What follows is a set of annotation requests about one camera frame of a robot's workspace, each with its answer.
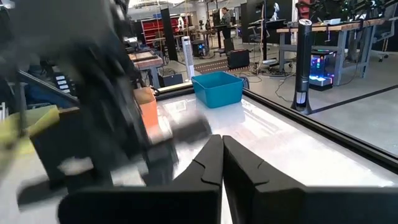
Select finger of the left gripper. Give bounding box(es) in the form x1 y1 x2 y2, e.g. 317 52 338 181
172 114 213 145

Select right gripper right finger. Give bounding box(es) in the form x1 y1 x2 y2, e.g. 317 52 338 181
223 135 398 224

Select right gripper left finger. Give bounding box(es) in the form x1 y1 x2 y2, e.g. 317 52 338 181
57 134 224 224

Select blue plastic bin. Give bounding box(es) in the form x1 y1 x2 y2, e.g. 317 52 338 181
190 71 245 110

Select orange plastic bin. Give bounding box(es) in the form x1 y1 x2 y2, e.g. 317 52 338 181
132 86 174 146

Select white tower fan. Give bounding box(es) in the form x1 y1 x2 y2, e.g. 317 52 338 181
181 35 196 83

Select wooden workbench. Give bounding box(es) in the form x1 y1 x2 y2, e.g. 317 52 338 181
275 17 388 87
127 49 165 90

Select black computer tower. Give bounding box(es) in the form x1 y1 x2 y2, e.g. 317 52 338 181
191 40 208 58

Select black speaker box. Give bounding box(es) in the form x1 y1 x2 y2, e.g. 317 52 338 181
226 49 251 70

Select black pillar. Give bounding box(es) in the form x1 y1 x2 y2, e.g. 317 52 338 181
159 7 179 62

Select red shelving unit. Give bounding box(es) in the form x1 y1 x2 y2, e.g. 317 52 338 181
141 16 191 48

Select person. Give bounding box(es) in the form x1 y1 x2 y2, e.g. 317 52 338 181
220 6 233 40

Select black partition screen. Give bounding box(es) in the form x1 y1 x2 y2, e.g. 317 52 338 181
241 0 293 44

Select black tower fan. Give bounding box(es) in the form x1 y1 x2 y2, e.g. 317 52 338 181
290 18 314 115

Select yellow plastic bin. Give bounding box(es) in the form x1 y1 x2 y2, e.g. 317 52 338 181
0 105 60 150

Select glowing computer case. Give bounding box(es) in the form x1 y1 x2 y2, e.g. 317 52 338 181
308 49 336 91

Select office chair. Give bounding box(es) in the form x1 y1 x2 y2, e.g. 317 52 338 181
371 2 398 63

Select black table frame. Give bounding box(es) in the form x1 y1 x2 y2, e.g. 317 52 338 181
154 81 398 175

